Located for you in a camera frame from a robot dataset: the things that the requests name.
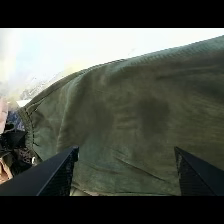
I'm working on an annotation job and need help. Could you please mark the dark green garment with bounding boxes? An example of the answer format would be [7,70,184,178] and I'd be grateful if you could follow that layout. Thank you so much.
[16,34,224,197]

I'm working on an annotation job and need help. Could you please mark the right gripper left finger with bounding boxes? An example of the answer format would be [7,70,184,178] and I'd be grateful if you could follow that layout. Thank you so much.
[0,145,80,197]

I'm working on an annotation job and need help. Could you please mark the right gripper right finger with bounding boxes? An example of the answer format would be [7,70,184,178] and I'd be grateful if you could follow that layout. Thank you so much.
[173,146,224,197]

